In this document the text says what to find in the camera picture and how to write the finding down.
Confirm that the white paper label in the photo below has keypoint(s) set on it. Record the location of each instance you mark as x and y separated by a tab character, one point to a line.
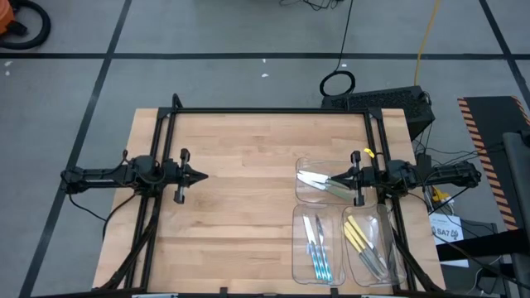
445	223

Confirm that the black cross beam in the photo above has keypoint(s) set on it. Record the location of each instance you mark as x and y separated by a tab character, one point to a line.
476	246

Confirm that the black metal table frame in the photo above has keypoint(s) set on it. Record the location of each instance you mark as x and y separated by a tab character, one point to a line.
269	110

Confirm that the grey upright post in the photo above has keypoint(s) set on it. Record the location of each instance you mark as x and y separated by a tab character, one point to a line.
519	174

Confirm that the black hazard striped mat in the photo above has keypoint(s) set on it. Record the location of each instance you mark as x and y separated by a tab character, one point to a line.
492	120

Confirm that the yellow plug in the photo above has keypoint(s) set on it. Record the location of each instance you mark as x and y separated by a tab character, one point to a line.
438	193

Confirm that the black perforated computer case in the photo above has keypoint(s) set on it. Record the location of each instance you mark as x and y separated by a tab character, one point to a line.
381	101

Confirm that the clear plastic bin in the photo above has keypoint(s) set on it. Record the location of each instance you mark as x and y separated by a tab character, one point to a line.
298	232
393	232
306	196

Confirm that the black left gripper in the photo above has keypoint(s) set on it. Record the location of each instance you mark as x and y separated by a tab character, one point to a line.
182	176

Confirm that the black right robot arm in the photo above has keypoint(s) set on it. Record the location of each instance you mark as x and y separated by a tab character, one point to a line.
447	174

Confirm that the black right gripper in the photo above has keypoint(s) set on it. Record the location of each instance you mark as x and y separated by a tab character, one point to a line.
364	178

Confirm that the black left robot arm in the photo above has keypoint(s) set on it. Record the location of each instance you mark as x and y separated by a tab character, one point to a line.
103	174

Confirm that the orange vacuum cleaner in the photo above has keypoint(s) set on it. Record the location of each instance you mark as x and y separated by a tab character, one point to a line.
5	18

